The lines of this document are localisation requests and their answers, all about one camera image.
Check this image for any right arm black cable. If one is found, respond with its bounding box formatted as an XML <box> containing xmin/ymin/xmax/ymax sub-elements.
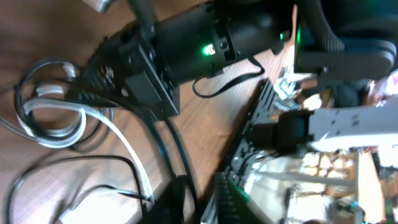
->
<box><xmin>192</xmin><ymin>55</ymin><xmax>266</xmax><ymax>100</ymax></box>

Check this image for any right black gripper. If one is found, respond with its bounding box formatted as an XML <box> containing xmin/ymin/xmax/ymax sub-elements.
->
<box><xmin>76</xmin><ymin>22</ymin><xmax>180</xmax><ymax>117</ymax></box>

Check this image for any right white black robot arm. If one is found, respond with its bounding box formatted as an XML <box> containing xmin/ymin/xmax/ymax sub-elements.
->
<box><xmin>67</xmin><ymin>1</ymin><xmax>397</xmax><ymax>119</ymax></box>

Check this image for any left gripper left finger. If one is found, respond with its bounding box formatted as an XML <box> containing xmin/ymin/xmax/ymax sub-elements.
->
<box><xmin>137</xmin><ymin>175</ymin><xmax>187</xmax><ymax>224</ymax></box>

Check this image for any black usb cable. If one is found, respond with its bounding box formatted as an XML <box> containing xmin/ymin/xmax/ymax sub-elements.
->
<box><xmin>6</xmin><ymin>58</ymin><xmax>200</xmax><ymax>224</ymax></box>

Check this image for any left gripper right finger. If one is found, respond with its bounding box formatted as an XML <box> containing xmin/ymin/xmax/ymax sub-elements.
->
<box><xmin>214</xmin><ymin>172</ymin><xmax>274</xmax><ymax>224</ymax></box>

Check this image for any white usb cable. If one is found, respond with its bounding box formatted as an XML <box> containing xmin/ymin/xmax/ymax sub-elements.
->
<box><xmin>0</xmin><ymin>60</ymin><xmax>156</xmax><ymax>203</ymax></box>

